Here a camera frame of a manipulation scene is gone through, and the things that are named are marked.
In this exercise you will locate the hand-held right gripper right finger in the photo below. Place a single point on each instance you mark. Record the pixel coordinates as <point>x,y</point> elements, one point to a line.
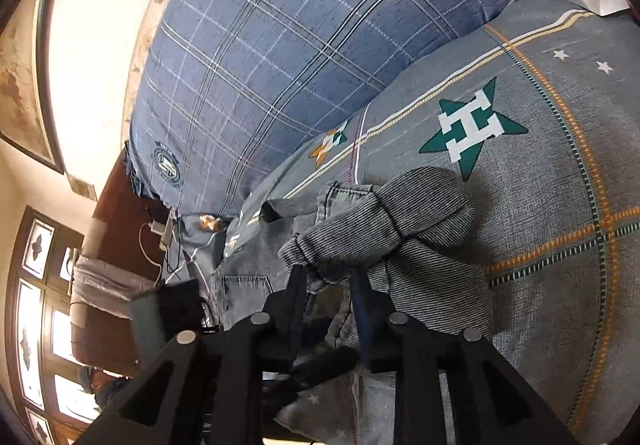
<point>361,295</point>

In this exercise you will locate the grey star printed bedsheet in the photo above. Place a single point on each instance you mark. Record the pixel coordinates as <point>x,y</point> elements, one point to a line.
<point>550,175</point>

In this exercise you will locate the grey denim pants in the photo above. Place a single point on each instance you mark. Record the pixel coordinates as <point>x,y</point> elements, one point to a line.
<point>425,275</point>

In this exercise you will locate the white charger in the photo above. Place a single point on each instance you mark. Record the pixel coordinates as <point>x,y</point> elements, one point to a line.
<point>157,227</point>

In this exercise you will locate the framed wall picture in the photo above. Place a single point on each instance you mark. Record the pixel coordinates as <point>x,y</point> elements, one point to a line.
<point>20,75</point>

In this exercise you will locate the wooden framed window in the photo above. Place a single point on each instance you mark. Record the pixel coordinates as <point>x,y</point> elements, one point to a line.
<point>30,305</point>

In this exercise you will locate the brown bedside cabinet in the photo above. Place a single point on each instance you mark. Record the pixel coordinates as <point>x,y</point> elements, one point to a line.
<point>120,215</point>

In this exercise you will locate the wall plate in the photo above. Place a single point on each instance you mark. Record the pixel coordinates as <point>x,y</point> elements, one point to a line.
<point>81,187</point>

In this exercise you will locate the grey covered chair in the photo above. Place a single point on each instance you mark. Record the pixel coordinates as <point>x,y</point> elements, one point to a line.
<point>100,280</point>

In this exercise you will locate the white power strip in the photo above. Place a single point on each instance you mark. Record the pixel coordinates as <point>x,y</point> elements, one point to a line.
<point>167,235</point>

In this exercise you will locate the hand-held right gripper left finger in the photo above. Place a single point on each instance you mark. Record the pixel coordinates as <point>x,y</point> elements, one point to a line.
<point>299,290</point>

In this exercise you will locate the blue plaid pillow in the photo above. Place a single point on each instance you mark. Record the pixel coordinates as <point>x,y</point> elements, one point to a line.
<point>300,50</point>

